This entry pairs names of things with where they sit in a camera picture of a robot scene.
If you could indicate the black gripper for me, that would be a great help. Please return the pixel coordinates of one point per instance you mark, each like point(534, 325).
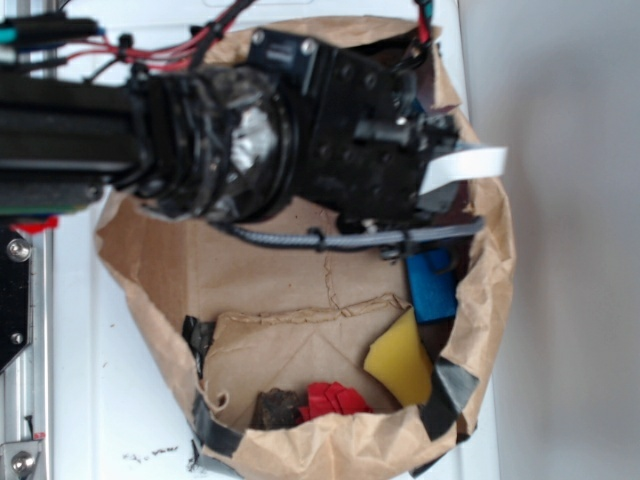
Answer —
point(354, 137)

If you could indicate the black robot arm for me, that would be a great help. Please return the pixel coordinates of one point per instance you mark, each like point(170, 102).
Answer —
point(201, 143)

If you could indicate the blue rectangular block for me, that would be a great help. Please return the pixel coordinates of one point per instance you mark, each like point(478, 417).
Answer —
point(432, 285)

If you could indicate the yellow sponge wedge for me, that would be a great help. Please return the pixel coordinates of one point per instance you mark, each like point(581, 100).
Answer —
point(399, 361)

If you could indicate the brown paper bag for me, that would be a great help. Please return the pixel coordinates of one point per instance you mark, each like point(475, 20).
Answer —
point(225, 321)

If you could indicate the red crumpled plastic piece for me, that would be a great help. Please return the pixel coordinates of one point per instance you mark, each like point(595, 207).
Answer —
point(327, 398)

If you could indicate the dark brown block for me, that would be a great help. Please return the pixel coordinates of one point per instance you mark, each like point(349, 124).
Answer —
point(276, 409)

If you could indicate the black metal bracket plate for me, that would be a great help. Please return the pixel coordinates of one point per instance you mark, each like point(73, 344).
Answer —
point(16, 322)

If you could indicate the aluminium frame rail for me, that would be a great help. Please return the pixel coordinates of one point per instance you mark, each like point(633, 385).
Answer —
point(26, 386)

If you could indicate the silver corner bracket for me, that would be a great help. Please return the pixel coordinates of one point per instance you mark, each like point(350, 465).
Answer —
point(20, 460)

